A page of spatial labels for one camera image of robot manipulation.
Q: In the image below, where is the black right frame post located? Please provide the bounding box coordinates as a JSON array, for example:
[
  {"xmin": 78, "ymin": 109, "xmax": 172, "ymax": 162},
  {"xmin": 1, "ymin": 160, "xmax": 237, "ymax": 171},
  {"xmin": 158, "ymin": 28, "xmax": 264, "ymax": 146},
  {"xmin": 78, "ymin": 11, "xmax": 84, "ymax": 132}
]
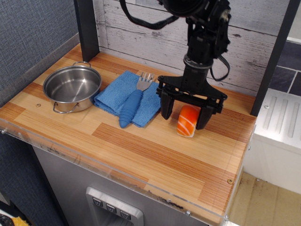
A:
[{"xmin": 250, "ymin": 0, "xmax": 301, "ymax": 116}]

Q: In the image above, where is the black left frame post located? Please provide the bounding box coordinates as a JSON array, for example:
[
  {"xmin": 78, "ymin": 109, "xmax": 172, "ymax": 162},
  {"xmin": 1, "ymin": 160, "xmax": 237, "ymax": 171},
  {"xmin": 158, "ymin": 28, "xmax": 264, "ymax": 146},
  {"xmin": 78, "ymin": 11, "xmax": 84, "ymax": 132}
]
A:
[{"xmin": 73, "ymin": 0, "xmax": 99, "ymax": 62}]

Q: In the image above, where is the orange salmon sushi toy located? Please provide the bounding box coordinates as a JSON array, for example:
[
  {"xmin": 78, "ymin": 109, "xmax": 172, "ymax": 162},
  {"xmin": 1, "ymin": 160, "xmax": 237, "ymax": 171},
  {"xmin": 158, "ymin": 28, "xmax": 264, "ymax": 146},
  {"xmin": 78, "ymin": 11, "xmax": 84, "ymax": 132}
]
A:
[{"xmin": 177, "ymin": 105, "xmax": 201, "ymax": 138}]

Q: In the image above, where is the blue folded cloth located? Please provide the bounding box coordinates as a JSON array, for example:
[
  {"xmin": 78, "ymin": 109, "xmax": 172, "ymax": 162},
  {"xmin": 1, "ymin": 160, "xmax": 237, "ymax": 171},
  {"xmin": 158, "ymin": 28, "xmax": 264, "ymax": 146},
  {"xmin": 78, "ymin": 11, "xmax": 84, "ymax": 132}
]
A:
[{"xmin": 95, "ymin": 71, "xmax": 160, "ymax": 127}]

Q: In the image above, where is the black frame post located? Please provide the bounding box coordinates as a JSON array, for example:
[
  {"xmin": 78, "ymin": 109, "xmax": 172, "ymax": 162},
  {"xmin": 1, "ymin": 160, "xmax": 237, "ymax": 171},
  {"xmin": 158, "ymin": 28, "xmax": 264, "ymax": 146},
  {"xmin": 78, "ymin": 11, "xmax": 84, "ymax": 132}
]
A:
[
  {"xmin": 250, "ymin": 0, "xmax": 301, "ymax": 116},
  {"xmin": 73, "ymin": 0, "xmax": 99, "ymax": 62}
]

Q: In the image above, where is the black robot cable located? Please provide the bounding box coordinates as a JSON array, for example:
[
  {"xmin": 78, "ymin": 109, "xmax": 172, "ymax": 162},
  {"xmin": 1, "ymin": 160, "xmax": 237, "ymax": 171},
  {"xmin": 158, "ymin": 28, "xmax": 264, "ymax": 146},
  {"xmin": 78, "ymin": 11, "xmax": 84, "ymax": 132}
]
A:
[{"xmin": 119, "ymin": 0, "xmax": 230, "ymax": 82}]

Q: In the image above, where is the silver dispenser button panel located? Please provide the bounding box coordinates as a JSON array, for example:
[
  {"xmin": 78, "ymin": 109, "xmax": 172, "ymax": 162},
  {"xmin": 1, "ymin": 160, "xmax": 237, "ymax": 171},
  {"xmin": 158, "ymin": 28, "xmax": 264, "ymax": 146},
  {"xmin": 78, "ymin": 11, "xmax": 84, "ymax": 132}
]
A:
[{"xmin": 86, "ymin": 186, "xmax": 144, "ymax": 226}]

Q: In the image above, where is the blue handled fork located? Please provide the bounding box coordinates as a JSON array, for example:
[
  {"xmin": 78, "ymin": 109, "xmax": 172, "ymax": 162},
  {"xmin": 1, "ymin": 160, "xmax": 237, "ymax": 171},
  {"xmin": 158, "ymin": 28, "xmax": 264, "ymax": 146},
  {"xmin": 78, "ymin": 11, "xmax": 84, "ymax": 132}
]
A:
[{"xmin": 119, "ymin": 73, "xmax": 154, "ymax": 128}]

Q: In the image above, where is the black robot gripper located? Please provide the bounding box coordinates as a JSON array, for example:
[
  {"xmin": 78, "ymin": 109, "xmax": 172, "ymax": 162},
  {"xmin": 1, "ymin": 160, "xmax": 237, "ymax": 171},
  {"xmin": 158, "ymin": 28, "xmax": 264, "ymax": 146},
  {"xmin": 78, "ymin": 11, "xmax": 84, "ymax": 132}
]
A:
[{"xmin": 157, "ymin": 60, "xmax": 227, "ymax": 130}]

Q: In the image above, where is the grey toy fridge cabinet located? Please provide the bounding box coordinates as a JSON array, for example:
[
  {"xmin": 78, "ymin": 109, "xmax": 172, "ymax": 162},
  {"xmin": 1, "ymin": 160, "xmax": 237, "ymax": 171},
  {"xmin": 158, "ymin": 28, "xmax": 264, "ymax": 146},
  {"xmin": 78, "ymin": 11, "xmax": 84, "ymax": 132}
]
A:
[{"xmin": 33, "ymin": 147, "xmax": 204, "ymax": 226}]

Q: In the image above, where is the clear acrylic table edge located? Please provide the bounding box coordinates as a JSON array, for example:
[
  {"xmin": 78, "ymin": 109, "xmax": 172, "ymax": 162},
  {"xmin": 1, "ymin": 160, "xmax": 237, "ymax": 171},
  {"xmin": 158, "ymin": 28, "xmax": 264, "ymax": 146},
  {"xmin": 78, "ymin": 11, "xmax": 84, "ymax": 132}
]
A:
[{"xmin": 0, "ymin": 117, "xmax": 229, "ymax": 226}]

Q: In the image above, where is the yellow object bottom left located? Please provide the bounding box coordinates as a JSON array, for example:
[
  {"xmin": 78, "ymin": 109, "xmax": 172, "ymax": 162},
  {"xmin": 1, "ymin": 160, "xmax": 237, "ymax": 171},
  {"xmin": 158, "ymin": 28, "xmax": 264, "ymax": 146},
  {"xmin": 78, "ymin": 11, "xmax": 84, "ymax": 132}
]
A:
[{"xmin": 11, "ymin": 217, "xmax": 29, "ymax": 226}]

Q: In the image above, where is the stainless steel pot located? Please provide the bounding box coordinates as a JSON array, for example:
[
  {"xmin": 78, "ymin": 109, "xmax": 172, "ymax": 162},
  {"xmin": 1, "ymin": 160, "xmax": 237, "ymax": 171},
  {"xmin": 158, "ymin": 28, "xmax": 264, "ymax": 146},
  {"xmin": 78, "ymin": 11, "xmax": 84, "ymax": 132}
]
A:
[{"xmin": 43, "ymin": 62, "xmax": 102, "ymax": 114}]

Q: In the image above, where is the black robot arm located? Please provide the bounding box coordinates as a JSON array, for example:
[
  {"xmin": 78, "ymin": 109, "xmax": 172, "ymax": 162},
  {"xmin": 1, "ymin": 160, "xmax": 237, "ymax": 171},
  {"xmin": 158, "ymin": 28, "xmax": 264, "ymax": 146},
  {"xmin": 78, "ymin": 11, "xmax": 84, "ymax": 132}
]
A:
[{"xmin": 157, "ymin": 0, "xmax": 231, "ymax": 130}]

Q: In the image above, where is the white toy sink unit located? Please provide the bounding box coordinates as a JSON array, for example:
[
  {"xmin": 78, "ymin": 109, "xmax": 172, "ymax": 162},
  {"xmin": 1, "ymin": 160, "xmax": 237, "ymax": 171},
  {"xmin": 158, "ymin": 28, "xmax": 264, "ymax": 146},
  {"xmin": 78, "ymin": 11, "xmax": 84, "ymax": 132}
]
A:
[{"xmin": 243, "ymin": 89, "xmax": 301, "ymax": 193}]

